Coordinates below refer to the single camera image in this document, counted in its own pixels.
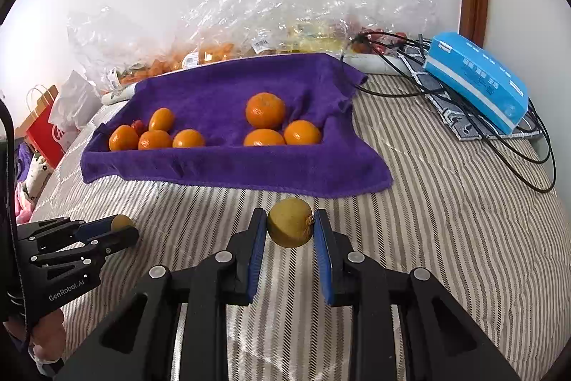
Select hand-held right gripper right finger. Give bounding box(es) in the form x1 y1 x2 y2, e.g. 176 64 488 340
313 209 522 381

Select white plastic bag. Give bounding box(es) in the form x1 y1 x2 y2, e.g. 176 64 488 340
48 70 101 150

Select striped bed sheet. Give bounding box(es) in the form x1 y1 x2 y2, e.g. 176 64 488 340
18 73 567 381

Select red paper bag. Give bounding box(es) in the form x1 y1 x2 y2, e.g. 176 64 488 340
24 104 72 170

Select white spotted plush toy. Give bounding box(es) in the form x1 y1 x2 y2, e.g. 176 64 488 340
20 155 56 203

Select clear plastic bags of fruit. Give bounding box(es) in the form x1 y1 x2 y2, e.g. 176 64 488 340
100 51 411 106

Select purple plush toy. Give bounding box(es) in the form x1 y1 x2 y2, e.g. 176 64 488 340
15 142 36 185

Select purple towel-lined tray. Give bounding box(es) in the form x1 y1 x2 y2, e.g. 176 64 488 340
80 53 393 199

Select brown paper bag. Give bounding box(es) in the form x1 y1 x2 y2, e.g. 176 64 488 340
15 84 60 138

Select black cables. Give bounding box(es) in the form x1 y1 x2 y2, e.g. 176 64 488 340
337 30 557 193

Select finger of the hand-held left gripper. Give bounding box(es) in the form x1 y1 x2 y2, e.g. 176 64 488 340
18 216 117 250
29 227 140 270

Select clear bag of red fruit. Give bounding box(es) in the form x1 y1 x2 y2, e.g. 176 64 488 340
339 0 438 51

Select small orange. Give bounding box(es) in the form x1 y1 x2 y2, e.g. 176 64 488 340
243 128 286 147
172 129 206 149
148 108 176 132
108 125 140 152
284 120 322 145
138 130 173 151

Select blue tissue box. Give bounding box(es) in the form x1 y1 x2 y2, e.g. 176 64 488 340
423 31 530 136

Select person's left hand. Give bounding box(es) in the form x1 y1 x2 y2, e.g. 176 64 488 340
6 312 67 377

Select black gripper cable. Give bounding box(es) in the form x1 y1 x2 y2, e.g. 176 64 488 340
0 97 41 364

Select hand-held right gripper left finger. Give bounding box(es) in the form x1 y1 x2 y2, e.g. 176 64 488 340
54 208 267 381

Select large orange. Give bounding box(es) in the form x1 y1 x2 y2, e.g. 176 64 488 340
245 92 287 130

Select black white patterned cloth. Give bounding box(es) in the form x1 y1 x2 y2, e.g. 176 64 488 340
397 46 545 141

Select clear bag of carrots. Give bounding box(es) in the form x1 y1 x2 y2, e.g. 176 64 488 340
67 6 188 85

